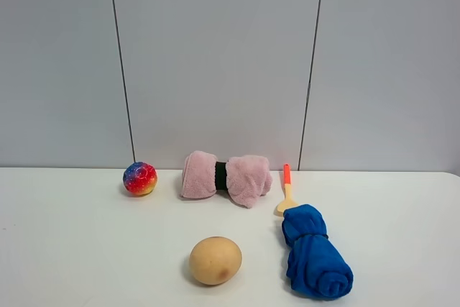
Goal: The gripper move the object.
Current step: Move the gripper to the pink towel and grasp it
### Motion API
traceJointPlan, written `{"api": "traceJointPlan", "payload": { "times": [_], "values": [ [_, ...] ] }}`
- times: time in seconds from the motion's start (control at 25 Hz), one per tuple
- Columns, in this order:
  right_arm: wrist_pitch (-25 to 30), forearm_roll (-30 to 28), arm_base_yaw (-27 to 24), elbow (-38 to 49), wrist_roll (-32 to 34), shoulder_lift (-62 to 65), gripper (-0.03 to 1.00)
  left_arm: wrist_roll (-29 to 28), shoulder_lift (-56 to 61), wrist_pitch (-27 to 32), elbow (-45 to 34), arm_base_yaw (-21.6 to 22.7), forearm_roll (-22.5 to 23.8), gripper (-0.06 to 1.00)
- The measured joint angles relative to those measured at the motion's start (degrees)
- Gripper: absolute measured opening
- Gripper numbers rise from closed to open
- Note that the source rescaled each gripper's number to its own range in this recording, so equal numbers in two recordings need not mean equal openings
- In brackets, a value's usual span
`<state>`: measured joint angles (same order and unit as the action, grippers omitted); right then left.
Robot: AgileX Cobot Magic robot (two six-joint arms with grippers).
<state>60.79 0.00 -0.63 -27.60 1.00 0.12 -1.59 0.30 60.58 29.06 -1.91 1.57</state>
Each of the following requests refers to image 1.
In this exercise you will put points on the pink towel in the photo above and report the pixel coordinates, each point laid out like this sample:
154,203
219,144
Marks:
244,178

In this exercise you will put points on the rainbow bumpy ball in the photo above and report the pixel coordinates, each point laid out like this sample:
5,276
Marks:
140,179

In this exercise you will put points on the tan potato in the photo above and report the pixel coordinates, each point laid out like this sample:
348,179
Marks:
215,260

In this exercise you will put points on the rolled blue cloth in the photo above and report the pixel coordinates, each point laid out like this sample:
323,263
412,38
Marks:
315,267

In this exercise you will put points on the wooden spoon orange handle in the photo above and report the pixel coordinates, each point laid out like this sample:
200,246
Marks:
288,201

